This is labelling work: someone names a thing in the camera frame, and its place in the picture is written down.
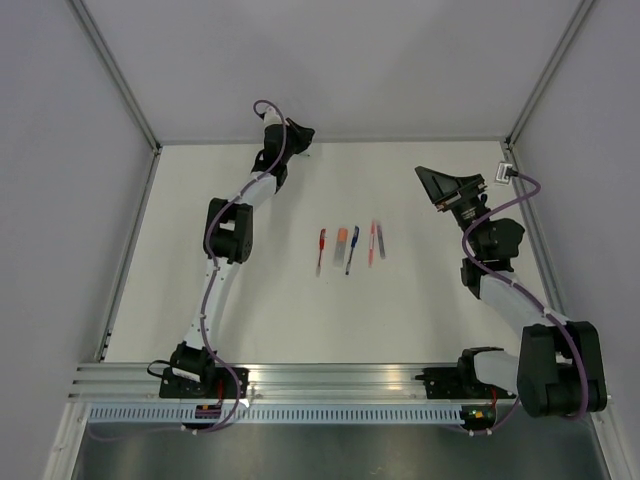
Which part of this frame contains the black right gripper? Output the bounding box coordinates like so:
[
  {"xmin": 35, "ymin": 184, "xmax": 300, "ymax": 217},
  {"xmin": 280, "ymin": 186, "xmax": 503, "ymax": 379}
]
[{"xmin": 415, "ymin": 166, "xmax": 489, "ymax": 256}]

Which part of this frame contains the purple grey marker pen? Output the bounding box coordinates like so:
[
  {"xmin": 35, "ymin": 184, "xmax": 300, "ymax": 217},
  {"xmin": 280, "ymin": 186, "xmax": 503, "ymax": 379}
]
[{"xmin": 376, "ymin": 223, "xmax": 386, "ymax": 260}]

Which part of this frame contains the blue gel pen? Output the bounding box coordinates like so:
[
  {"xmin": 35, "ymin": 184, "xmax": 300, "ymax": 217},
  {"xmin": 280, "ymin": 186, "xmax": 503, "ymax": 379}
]
[{"xmin": 345, "ymin": 225, "xmax": 360, "ymax": 276}]

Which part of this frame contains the orange highlighter pen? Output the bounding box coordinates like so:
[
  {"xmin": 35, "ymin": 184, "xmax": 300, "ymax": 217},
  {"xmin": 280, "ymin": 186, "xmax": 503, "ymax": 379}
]
[{"xmin": 333, "ymin": 227, "xmax": 349, "ymax": 268}]

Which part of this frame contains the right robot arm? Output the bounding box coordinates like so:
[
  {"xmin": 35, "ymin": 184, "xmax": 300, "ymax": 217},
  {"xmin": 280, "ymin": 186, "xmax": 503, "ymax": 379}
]
[{"xmin": 415, "ymin": 166, "xmax": 608, "ymax": 419}]

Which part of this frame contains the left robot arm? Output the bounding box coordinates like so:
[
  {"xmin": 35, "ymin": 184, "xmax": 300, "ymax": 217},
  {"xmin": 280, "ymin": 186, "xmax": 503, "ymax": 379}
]
[{"xmin": 147, "ymin": 118, "xmax": 315, "ymax": 400}]

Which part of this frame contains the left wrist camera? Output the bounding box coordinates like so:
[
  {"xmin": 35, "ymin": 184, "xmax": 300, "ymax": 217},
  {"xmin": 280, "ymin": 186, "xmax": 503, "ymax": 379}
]
[{"xmin": 263, "ymin": 111, "xmax": 282, "ymax": 127}]

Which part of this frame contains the right aluminium frame post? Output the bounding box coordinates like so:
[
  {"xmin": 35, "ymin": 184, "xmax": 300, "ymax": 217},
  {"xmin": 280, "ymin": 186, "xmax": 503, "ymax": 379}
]
[{"xmin": 503, "ymin": 0, "xmax": 598, "ymax": 151}]

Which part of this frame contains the aluminium frame post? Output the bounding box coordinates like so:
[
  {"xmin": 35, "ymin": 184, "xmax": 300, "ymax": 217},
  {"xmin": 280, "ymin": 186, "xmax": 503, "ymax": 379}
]
[
  {"xmin": 503, "ymin": 0, "xmax": 598, "ymax": 151},
  {"xmin": 66, "ymin": 0, "xmax": 161, "ymax": 154}
]

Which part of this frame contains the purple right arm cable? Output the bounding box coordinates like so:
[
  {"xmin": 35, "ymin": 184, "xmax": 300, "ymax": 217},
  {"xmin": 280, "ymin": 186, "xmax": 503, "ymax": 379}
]
[{"xmin": 460, "ymin": 169, "xmax": 591, "ymax": 436}]

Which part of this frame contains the left aluminium frame post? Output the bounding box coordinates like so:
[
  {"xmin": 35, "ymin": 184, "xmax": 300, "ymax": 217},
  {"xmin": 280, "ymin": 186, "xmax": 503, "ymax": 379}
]
[{"xmin": 66, "ymin": 0, "xmax": 161, "ymax": 154}]

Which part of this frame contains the aluminium mounting rail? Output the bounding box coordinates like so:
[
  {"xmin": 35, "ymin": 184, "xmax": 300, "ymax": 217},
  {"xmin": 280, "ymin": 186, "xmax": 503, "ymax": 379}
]
[{"xmin": 67, "ymin": 363, "xmax": 492, "ymax": 404}]

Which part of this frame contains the white slotted cable duct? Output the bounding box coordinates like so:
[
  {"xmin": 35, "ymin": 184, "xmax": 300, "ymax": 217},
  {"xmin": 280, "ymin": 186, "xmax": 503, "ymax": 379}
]
[{"xmin": 88, "ymin": 403, "xmax": 463, "ymax": 425}]

